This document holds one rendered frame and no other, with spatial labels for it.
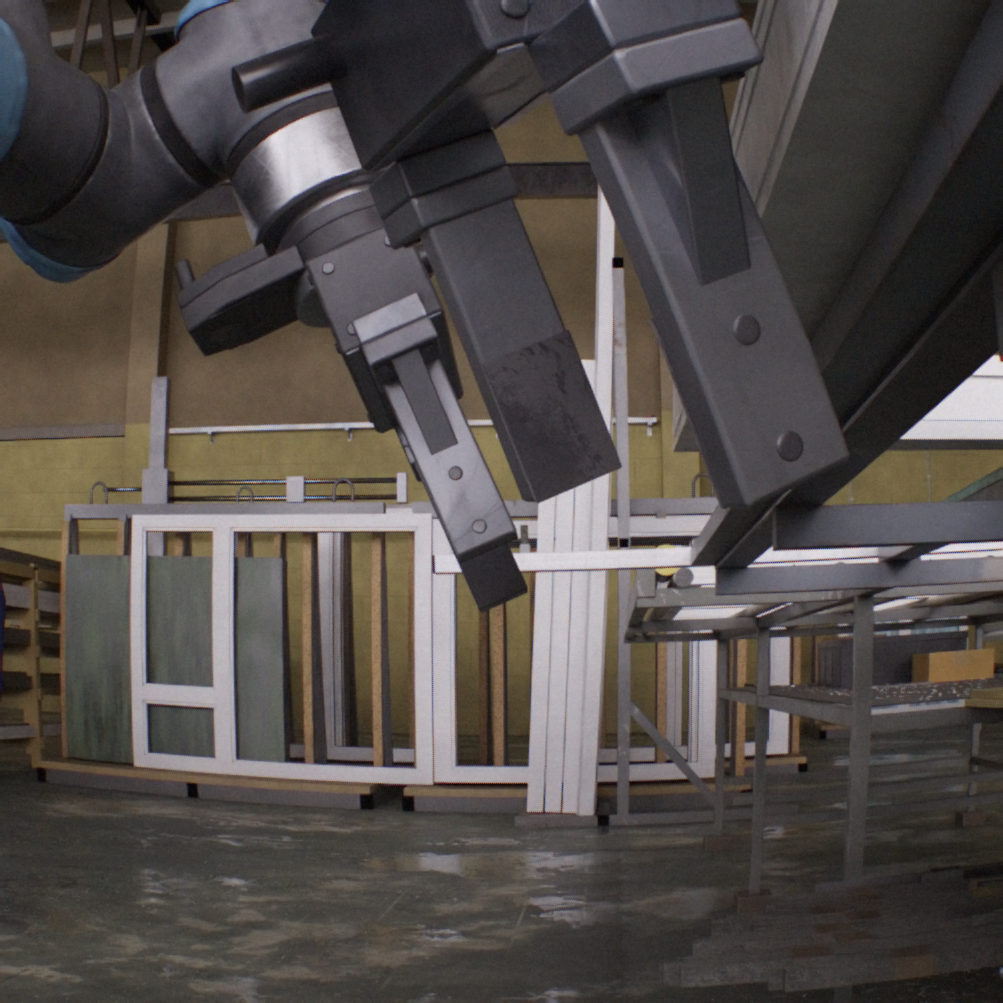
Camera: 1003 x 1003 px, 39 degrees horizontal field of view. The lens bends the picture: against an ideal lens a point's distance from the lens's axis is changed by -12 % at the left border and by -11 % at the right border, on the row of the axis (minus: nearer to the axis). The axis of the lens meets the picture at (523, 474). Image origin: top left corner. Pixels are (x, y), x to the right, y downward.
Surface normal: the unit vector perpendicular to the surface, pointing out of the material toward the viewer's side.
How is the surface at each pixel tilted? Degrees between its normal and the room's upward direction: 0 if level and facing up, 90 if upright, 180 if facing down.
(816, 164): 180
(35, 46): 64
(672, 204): 113
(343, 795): 90
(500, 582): 83
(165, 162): 137
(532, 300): 97
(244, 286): 83
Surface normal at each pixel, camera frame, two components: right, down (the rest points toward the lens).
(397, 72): -0.89, 0.37
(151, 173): 0.16, 0.64
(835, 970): -0.06, -0.12
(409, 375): 0.18, 0.23
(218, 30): -0.39, -0.13
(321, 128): 0.17, -0.33
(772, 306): 0.29, 0.00
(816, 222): 0.00, 0.99
